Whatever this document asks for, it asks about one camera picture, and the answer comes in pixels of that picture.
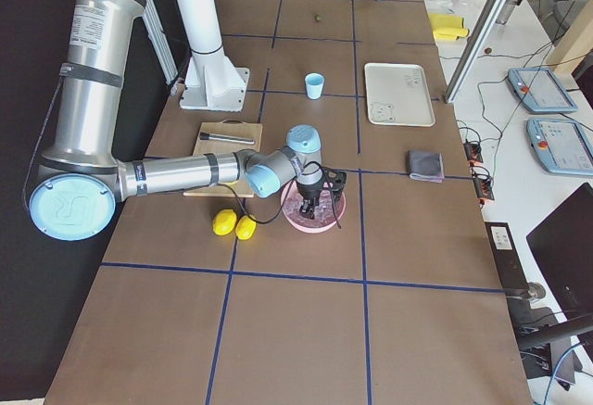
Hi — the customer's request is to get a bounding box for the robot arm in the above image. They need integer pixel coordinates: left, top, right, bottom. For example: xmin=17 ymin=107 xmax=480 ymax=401
xmin=23 ymin=0 xmax=329 ymax=241

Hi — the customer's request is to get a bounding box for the teach pendant far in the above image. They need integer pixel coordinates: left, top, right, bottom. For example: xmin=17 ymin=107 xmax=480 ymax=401
xmin=508 ymin=66 xmax=578 ymax=114

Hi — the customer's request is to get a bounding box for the yellow lemon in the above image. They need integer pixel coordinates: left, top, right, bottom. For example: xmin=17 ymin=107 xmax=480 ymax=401
xmin=212 ymin=209 xmax=237 ymax=236
xmin=234 ymin=215 xmax=258 ymax=241

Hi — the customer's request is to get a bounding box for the pink bowl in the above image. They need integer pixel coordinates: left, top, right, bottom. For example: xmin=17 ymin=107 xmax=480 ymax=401
xmin=280 ymin=177 xmax=348 ymax=234

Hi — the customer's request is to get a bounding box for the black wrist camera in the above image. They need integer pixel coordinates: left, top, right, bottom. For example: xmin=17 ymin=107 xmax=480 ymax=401
xmin=322 ymin=167 xmax=347 ymax=204

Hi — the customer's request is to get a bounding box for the wooden cutting board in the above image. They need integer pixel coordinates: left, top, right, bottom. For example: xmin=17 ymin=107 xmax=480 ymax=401
xmin=183 ymin=120 xmax=263 ymax=197

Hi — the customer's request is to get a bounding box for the black monitor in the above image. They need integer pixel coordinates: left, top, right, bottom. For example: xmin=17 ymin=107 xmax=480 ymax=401
xmin=527 ymin=183 xmax=593 ymax=312

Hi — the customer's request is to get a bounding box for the yellow lemon lower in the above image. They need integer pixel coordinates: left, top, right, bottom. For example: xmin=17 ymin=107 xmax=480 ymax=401
xmin=234 ymin=215 xmax=258 ymax=241

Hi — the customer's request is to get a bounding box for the teach pendant near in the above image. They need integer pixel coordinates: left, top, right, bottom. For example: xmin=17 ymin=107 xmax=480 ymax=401
xmin=526 ymin=119 xmax=592 ymax=176

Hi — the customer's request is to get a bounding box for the yellow lemon upper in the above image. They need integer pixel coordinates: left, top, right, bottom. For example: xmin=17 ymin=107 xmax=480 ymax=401
xmin=212 ymin=209 xmax=237 ymax=236

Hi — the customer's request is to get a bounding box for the teach pendant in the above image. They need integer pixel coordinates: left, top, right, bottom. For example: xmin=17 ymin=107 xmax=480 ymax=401
xmin=526 ymin=119 xmax=592 ymax=176
xmin=508 ymin=66 xmax=578 ymax=114

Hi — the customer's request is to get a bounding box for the light blue plastic cup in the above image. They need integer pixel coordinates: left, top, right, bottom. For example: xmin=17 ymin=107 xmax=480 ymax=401
xmin=304 ymin=72 xmax=325 ymax=100

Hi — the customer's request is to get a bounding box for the clear ice cubes pile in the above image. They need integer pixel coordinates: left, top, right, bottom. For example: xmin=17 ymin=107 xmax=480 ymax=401
xmin=285 ymin=186 xmax=345 ymax=228

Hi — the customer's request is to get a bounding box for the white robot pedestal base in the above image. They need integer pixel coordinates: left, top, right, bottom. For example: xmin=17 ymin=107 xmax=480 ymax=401
xmin=177 ymin=0 xmax=250 ymax=112

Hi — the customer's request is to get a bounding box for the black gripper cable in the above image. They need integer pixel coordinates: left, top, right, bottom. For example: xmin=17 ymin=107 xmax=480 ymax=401
xmin=217 ymin=161 xmax=344 ymax=231

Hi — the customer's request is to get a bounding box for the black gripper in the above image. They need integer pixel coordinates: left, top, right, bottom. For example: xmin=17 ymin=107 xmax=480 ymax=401
xmin=296 ymin=179 xmax=324 ymax=220

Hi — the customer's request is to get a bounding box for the cream bear serving tray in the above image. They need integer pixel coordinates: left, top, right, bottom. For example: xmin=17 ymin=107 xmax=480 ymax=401
xmin=364 ymin=63 xmax=435 ymax=127

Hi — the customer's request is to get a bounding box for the grey folded cloth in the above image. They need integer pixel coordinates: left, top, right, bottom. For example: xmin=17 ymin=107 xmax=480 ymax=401
xmin=407 ymin=150 xmax=445 ymax=183

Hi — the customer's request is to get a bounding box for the aluminium frame post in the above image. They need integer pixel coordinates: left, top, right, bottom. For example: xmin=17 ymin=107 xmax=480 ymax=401
xmin=444 ymin=0 xmax=507 ymax=103

